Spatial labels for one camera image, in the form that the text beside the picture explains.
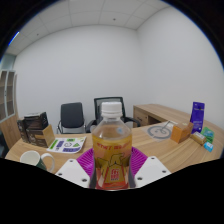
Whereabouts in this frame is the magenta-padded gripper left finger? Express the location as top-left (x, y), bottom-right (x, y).
top-left (55, 147), bottom-right (96, 190)

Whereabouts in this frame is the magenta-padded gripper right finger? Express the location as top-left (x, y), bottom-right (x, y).
top-left (130, 146), bottom-right (172, 189)

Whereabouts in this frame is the clear bottle with amber drink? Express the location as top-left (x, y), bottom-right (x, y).
top-left (91, 101), bottom-right (134, 191)

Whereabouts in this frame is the white sheet with coloured stickers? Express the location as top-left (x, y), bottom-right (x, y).
top-left (46, 135), bottom-right (88, 155)

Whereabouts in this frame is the white mug with green band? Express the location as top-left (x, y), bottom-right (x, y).
top-left (19, 150), bottom-right (56, 173)

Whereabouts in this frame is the brown cardboard box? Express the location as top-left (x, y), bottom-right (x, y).
top-left (26, 124), bottom-right (56, 149)

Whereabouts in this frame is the orange cardboard box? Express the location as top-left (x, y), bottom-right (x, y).
top-left (170, 121), bottom-right (195, 145)

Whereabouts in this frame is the black padded visitor chair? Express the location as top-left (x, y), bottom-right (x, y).
top-left (56, 101), bottom-right (87, 135)

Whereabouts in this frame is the small tan box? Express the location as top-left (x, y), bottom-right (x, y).
top-left (190, 131), bottom-right (208, 146)

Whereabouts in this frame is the wooden side desk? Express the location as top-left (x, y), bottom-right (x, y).
top-left (132, 103), bottom-right (198, 130)

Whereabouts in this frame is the small blue box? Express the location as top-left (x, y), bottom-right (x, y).
top-left (202, 141), bottom-right (215, 153)

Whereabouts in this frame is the dark printed carton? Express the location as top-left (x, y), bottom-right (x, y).
top-left (16, 111), bottom-right (50, 144)

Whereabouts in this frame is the green flat packet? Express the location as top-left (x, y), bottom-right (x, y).
top-left (200, 126), bottom-right (216, 145)

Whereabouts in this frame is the purple standing pouch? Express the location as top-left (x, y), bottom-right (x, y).
top-left (189, 101), bottom-right (206, 135)

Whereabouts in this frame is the black mesh office chair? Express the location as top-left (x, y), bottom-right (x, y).
top-left (85, 96), bottom-right (142, 134)

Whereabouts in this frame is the wooden shelf unit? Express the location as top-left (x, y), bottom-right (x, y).
top-left (0, 69), bottom-right (22, 150)

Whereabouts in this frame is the ceiling light strip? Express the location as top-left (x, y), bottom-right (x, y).
top-left (7, 31), bottom-right (21, 47)

